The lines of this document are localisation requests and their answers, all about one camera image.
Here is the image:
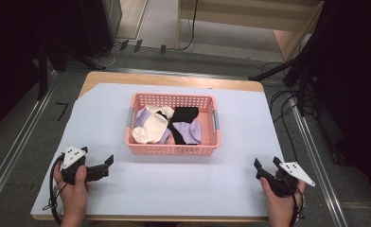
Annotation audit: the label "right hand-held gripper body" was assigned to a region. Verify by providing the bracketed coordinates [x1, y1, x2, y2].
[268, 161, 316, 199]

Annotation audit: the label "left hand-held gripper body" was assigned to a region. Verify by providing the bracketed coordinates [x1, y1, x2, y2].
[60, 146, 89, 185]

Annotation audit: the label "person's left hand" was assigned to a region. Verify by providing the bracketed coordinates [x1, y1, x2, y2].
[53, 163, 91, 219]

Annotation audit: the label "person's right hand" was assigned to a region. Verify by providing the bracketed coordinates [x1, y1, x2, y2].
[259, 176, 307, 220]

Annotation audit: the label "white table mat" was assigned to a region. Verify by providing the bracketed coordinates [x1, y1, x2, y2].
[29, 81, 286, 219]

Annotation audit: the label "light purple sock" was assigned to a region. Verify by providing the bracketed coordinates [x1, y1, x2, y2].
[171, 120, 203, 146]
[134, 108, 172, 145]

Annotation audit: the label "large cream sock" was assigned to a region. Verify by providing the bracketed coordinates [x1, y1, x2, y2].
[132, 113, 169, 145]

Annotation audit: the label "pink plastic basket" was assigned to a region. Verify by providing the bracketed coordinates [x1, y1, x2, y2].
[124, 92, 221, 156]

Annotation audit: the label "small cream sock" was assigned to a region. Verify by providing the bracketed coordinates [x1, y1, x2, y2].
[145, 104, 175, 121]

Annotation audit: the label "black metal stand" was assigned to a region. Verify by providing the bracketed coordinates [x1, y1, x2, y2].
[36, 37, 107, 102]

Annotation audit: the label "black sock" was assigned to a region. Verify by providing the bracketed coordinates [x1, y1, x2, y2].
[167, 106, 201, 146]

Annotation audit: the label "black tripod stand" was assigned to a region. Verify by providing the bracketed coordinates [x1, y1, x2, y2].
[248, 0, 343, 117]

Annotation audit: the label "dark cabinet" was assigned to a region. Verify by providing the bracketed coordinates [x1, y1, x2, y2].
[78, 0, 123, 59]

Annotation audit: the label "light wooden furniture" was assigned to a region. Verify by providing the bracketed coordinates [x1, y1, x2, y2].
[175, 0, 326, 63]

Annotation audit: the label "metal floor rail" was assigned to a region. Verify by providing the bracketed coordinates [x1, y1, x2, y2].
[103, 66, 250, 81]
[291, 96, 349, 227]
[0, 70, 59, 219]

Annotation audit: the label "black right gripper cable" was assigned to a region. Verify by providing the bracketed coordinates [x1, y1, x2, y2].
[288, 184, 306, 227]

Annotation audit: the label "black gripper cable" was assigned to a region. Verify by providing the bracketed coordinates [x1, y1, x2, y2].
[288, 184, 306, 227]
[42, 153, 65, 227]

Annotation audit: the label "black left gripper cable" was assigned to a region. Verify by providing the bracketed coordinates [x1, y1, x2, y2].
[42, 153, 65, 227]

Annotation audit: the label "black floor cables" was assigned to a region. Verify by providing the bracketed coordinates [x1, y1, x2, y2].
[261, 61, 315, 163]

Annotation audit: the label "white floor cable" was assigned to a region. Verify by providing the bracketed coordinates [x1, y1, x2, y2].
[91, 42, 125, 70]

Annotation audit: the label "black hanging cable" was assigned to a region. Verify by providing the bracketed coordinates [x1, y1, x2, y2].
[177, 0, 200, 52]

